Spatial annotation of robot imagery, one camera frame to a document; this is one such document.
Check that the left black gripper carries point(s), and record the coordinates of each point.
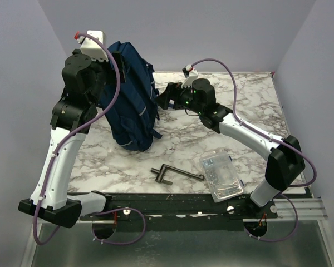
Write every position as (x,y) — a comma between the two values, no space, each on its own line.
(112,73)

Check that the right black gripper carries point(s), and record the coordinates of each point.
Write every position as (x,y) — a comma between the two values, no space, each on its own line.
(173,91)

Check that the navy blue student backpack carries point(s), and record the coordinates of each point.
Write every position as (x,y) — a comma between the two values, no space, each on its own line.
(133,115)

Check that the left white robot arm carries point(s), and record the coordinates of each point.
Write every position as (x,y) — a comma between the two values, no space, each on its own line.
(50,201)

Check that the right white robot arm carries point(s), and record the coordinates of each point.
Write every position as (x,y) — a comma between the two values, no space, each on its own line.
(284,163)

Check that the clear plastic pencil case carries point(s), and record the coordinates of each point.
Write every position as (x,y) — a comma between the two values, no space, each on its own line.
(221,176)

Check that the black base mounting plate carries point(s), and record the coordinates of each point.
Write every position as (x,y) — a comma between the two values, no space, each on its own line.
(121,206)

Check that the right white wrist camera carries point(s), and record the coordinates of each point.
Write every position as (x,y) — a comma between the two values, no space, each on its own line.
(191,74)

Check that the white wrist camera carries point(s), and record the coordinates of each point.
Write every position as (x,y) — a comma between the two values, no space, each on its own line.
(90,47)
(191,74)

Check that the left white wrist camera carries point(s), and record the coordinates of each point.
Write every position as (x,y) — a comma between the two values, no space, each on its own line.
(90,47)

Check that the aluminium rail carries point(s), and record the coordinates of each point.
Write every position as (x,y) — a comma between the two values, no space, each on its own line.
(303,209)

